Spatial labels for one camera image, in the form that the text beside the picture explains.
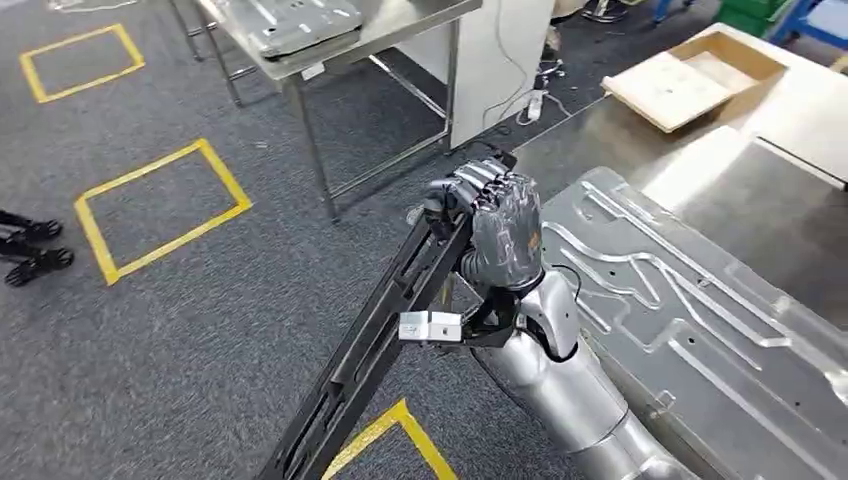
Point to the large stamped metal panel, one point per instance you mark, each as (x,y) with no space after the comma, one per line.
(696,318)

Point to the black plastic plate frame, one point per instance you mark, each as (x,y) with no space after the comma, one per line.
(371,344)

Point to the small stamped metal panel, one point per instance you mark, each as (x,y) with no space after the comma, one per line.
(298,26)

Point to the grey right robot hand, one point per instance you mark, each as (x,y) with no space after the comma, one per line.
(507,232)

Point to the white cabinet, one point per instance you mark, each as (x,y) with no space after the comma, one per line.
(503,60)

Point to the white flat board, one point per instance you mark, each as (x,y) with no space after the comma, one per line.
(815,119)

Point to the steel frame table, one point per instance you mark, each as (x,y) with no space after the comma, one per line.
(397,20)

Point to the steel work bench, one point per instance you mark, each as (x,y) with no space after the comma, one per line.
(762,232)

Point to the blue metal frame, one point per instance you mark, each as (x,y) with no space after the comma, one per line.
(795,20)

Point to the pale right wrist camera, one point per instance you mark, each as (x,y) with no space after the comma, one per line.
(430,326)

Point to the white power strip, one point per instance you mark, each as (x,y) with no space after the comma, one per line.
(535,104)

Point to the green plastic crate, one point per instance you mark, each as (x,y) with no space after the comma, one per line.
(748,13)

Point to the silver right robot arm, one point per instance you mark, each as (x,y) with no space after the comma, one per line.
(563,391)

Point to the black chair base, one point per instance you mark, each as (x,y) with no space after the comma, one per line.
(606,10)

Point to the shallow wooden box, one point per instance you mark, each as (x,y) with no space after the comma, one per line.
(669,89)

